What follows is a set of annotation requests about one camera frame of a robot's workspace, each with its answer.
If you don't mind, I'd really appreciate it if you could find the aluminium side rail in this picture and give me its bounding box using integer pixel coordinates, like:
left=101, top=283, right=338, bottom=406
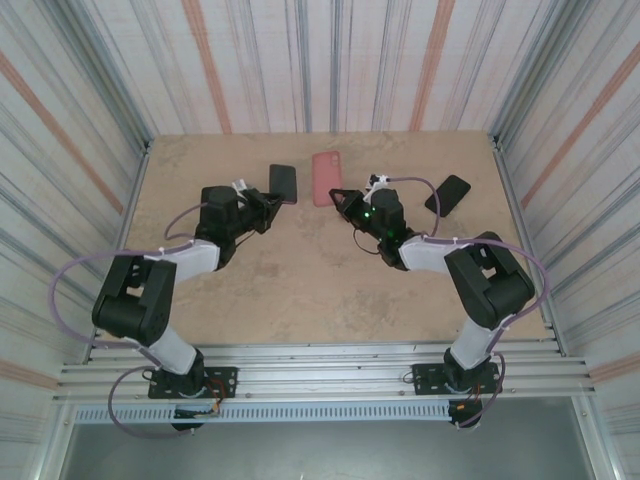
left=82, top=139, right=154, bottom=364
left=490, top=133, right=566, bottom=357

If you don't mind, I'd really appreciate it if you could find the black smartphone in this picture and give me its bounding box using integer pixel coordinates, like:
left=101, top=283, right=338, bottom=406
left=425, top=175, right=471, bottom=217
left=269, top=164, right=298, bottom=205

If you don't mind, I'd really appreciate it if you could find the aluminium extrusion rail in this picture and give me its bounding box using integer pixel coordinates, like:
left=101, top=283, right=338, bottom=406
left=52, top=382, right=600, bottom=403
left=58, top=360, right=590, bottom=382
left=88, top=342, right=564, bottom=359

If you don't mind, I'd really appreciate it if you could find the red phone case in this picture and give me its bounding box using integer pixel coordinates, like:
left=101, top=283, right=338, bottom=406
left=311, top=152, right=344, bottom=208

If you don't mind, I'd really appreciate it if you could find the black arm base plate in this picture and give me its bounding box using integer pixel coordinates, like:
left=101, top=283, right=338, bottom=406
left=148, top=366, right=239, bottom=400
left=410, top=362, right=503, bottom=396

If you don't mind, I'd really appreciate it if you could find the black phone case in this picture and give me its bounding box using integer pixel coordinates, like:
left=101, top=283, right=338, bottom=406
left=424, top=174, right=472, bottom=218

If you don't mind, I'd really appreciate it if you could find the perforated grey cable tray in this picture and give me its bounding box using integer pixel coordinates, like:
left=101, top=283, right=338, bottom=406
left=72, top=403, right=454, bottom=425

